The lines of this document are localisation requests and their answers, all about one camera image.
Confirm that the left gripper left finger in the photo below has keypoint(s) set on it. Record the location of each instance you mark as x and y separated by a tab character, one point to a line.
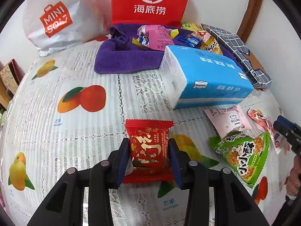
63	205

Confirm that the pink patterned candy packet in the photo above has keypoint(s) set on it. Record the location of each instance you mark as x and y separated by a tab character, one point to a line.
279	141

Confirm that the green rice cracker bag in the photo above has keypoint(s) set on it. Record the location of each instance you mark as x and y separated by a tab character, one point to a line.
245	155

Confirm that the pale pink pastry packet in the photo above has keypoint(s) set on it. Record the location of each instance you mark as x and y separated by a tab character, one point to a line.
228	120

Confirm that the red candy packet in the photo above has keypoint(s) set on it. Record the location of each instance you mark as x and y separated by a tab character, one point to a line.
148	150

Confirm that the blue tissue pack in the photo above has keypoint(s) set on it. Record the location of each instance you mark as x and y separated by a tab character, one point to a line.
194	78

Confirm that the yellow orange snack packet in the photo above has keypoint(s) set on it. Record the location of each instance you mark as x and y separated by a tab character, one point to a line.
207	42

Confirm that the small blue snack packet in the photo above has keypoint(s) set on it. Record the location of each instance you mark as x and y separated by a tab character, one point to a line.
191	41

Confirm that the pink snack bag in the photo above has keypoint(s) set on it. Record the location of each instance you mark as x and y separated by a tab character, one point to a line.
154	37

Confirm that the person's right hand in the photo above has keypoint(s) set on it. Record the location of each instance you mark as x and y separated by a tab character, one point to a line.
293	182

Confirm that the grey checked star cloth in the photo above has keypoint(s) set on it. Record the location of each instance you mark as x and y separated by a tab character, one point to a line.
233	43

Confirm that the patterned brown box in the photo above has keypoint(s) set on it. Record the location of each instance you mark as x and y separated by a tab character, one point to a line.
11	76

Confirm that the yellow-green snack bag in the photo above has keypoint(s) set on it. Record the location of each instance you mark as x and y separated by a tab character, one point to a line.
191	26

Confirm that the purple towel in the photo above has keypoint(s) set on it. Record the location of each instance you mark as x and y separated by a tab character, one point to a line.
119	55

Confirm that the white Miniso plastic bag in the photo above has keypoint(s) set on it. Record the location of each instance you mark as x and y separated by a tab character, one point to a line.
55	25

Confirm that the red Hi paper bag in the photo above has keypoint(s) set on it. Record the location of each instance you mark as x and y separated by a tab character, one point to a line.
162	12

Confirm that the wooden door frame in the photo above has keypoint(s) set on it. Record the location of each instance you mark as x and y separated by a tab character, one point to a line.
249	19

